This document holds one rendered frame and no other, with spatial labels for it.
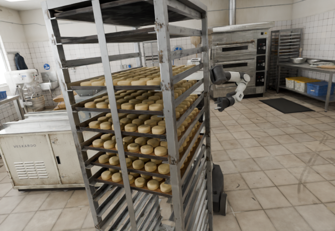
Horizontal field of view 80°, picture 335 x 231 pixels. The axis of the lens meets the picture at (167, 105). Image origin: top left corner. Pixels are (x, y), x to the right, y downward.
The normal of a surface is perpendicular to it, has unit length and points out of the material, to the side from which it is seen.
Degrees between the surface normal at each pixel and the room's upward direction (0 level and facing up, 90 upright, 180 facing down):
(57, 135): 90
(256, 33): 90
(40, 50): 90
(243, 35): 90
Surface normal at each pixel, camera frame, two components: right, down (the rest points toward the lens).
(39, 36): 0.04, 0.28
